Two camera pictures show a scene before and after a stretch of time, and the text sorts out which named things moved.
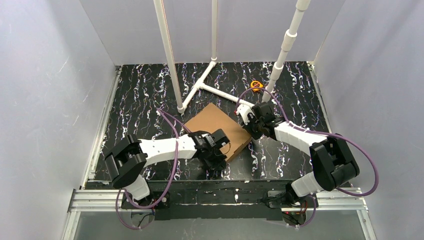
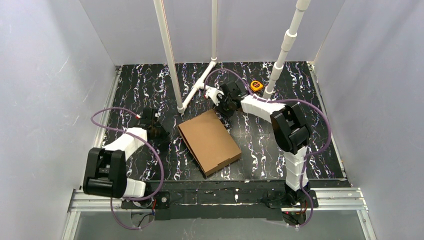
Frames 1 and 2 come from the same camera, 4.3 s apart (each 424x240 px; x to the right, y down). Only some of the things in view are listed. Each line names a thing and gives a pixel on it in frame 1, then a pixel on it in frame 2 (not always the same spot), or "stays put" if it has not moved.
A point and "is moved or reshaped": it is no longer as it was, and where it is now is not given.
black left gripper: x=215 y=159 -> x=160 y=134
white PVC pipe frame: x=288 y=46 stays put
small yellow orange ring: x=256 y=84 stays put
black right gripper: x=255 y=127 -> x=222 y=105
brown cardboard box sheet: x=211 y=118 is moved or reshaped
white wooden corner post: x=159 y=10 stays put
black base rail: x=235 y=200 stays put
